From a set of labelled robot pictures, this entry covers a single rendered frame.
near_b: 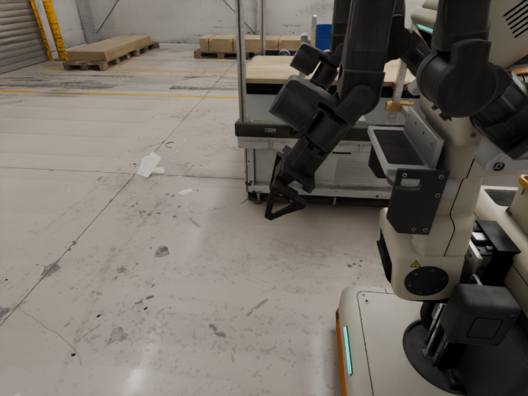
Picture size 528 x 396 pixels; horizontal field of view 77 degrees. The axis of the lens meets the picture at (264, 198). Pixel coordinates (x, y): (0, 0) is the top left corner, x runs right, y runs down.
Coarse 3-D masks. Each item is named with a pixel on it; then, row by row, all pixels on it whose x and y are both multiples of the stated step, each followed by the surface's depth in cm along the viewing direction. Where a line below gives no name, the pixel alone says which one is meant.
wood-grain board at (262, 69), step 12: (252, 60) 238; (264, 60) 238; (276, 60) 238; (288, 60) 238; (396, 60) 238; (252, 72) 206; (264, 72) 206; (276, 72) 206; (288, 72) 206; (396, 72) 206; (408, 72) 206; (336, 84) 190; (384, 84) 188; (408, 84) 187
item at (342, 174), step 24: (264, 96) 201; (384, 96) 194; (408, 96) 193; (384, 120) 202; (264, 168) 231; (336, 168) 225; (360, 168) 224; (264, 192) 241; (312, 192) 234; (336, 192) 232; (360, 192) 230; (384, 192) 228
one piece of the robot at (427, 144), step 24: (408, 120) 83; (384, 144) 78; (408, 144) 78; (432, 144) 66; (384, 168) 69; (408, 168) 67; (432, 168) 67; (408, 192) 69; (432, 192) 68; (408, 216) 72; (432, 216) 71
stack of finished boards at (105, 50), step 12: (120, 36) 809; (132, 36) 809; (144, 36) 809; (84, 48) 656; (96, 48) 656; (108, 48) 656; (120, 48) 681; (132, 48) 732; (84, 60) 634; (96, 60) 633
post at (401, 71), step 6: (402, 66) 165; (402, 72) 166; (396, 78) 171; (402, 78) 168; (396, 84) 170; (402, 84) 169; (396, 90) 171; (396, 96) 173; (390, 114) 178; (396, 114) 178; (390, 120) 180
